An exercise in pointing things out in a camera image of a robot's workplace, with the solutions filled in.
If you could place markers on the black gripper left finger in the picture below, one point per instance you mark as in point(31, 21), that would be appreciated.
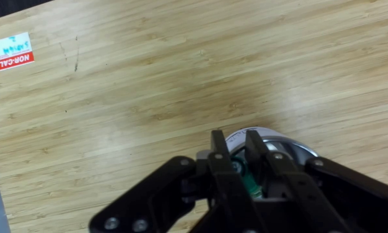
point(221, 172)

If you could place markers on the white mug with purple print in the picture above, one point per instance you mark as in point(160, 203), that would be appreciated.
point(236, 140)

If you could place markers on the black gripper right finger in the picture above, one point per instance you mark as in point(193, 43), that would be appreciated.
point(288, 181)

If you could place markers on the green marker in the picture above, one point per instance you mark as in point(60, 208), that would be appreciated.
point(251, 182)

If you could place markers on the white and red sticker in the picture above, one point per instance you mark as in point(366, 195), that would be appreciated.
point(12, 52)

